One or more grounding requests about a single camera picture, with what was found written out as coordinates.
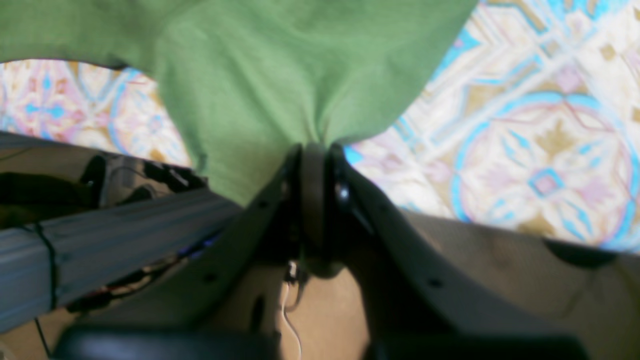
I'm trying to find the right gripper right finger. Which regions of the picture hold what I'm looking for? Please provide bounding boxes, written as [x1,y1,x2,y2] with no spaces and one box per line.
[327,145,588,360]

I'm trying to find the patterned tablecloth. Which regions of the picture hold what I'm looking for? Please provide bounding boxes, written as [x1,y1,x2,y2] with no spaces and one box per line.
[1,0,639,255]

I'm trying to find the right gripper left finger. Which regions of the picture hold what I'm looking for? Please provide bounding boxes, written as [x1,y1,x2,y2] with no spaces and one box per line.
[53,145,303,360]

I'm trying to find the green t-shirt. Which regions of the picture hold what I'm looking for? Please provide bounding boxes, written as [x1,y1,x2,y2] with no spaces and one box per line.
[1,0,477,205]

